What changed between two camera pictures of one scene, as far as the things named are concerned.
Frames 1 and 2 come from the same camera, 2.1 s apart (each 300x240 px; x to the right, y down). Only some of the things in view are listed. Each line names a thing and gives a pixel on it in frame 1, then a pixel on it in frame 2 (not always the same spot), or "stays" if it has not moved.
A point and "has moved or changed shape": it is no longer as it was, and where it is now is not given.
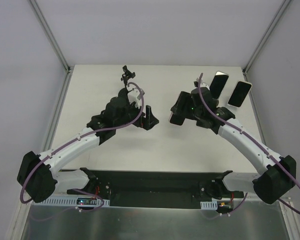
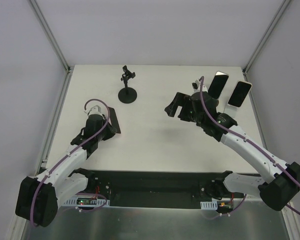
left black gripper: (143, 119) -> (112, 121)
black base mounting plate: (158, 189) stays
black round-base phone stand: (127, 75) stays
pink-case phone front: (177, 119) has moved or changed shape
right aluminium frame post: (263, 41) stays
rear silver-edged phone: (218, 84) stays
